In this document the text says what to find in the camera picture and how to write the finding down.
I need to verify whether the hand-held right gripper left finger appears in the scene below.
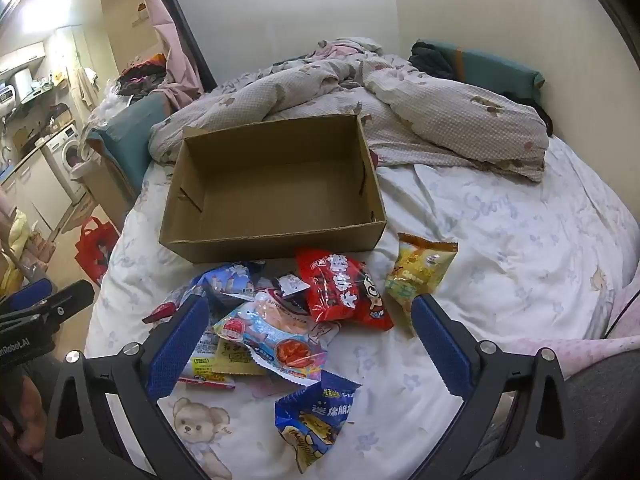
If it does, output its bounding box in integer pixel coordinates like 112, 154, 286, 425
42, 294, 236, 480

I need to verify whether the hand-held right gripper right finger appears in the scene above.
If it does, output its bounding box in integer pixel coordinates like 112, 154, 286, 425
411, 293, 591, 480

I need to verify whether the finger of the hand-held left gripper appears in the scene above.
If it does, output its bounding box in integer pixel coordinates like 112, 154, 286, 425
27, 280, 96, 333
0, 280, 55, 313

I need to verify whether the white snack packet red stripe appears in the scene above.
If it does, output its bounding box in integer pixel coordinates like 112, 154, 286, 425
177, 327, 236, 392

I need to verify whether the small yellow snack packet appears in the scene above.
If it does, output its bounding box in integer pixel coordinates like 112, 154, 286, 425
210, 337, 268, 376

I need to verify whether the blue chips packet castle print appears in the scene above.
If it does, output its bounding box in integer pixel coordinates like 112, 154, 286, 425
142, 260, 266, 323

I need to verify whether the pale snack packet red label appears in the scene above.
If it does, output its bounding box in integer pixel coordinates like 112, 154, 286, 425
212, 292, 329, 386

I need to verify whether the small dark snack packet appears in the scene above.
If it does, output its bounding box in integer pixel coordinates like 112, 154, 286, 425
270, 272, 312, 311

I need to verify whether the blue snack packet orange print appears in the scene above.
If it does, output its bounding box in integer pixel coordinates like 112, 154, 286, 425
274, 370, 362, 474

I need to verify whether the brown cardboard box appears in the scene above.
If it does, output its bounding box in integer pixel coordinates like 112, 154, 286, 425
159, 113, 388, 264

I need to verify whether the person's left hand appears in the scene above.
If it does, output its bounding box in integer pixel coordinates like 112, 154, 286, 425
0, 372, 48, 466

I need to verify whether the yellow cloth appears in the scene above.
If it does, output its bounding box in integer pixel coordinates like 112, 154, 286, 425
0, 210, 28, 296

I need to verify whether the red tote bag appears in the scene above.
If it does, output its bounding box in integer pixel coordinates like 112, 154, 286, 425
75, 216, 121, 288

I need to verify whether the beige kitchen cabinet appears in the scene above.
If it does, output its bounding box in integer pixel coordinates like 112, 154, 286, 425
0, 152, 73, 241

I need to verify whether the white floral bed sheet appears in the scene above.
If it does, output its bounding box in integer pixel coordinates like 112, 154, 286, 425
85, 135, 640, 480

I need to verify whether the large cardboard box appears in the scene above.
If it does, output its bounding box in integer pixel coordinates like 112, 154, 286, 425
97, 142, 138, 233

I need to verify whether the white washing machine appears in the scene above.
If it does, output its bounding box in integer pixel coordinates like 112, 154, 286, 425
42, 122, 88, 203

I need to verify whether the grey cloth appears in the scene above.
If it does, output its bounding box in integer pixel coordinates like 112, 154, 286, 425
565, 355, 640, 480

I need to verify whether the teal pillow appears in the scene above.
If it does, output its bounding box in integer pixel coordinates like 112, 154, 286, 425
410, 39, 546, 98
87, 92, 166, 201

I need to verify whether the white kitchen appliance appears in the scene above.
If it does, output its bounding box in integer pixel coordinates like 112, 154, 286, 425
0, 70, 36, 106

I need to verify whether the pile of clothes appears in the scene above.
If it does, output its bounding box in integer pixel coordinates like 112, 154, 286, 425
117, 52, 168, 98

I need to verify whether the beige patterned quilt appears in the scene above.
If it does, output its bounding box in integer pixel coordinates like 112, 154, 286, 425
149, 37, 551, 183

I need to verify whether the pink curtain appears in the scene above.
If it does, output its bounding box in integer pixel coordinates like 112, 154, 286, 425
135, 0, 206, 111

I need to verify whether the dark cloth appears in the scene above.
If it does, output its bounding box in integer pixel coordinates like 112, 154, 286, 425
410, 42, 458, 81

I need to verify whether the black pole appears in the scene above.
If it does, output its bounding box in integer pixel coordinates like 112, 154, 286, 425
152, 0, 218, 93

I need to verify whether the black cable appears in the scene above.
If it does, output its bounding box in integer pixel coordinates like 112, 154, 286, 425
605, 285, 640, 341

